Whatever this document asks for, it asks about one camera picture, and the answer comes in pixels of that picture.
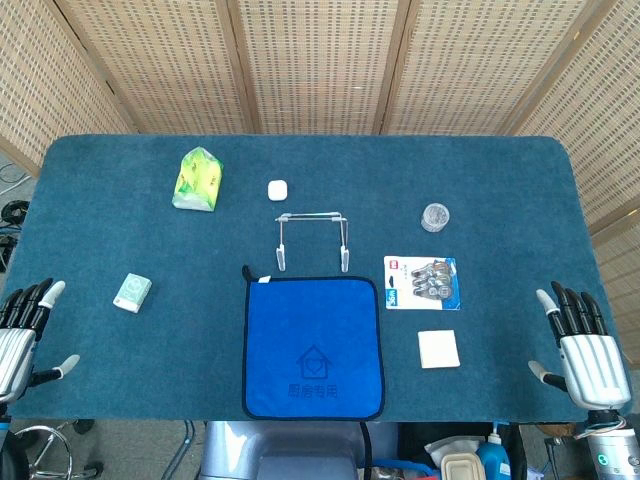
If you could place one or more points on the blue kitchen towel black trim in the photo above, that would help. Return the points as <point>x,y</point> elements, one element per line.
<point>310,320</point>

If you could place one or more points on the blister card of clips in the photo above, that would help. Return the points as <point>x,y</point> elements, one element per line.
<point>425,282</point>

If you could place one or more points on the grey robot torso base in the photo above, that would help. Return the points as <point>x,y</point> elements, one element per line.
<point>280,450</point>

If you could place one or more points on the pale yellow sticky notepad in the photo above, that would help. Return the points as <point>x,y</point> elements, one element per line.
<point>438,349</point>

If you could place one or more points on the white plastic bag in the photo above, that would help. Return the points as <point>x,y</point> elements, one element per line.
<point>450,445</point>

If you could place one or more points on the chrome stool frame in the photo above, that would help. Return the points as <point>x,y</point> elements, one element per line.
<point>50,440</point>

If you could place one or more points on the beige lidded food container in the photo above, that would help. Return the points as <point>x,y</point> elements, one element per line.
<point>462,467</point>

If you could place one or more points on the blue pump bottle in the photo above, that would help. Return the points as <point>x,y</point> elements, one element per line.
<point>492,460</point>

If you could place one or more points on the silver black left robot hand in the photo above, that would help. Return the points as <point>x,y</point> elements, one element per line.
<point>15,345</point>

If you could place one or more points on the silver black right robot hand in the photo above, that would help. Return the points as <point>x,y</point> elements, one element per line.
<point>595,367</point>

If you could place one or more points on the white earbuds case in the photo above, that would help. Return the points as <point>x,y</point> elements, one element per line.
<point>277,190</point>

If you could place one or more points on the small green white box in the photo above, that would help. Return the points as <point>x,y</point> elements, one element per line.
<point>132,292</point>

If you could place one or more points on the green yellow tissue pack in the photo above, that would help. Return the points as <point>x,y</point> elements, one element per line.
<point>197,180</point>

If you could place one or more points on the woven bamboo folding screen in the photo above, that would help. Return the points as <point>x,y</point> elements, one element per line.
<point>320,60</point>

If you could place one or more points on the clear round plastic jar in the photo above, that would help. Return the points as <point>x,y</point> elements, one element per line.
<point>435,217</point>

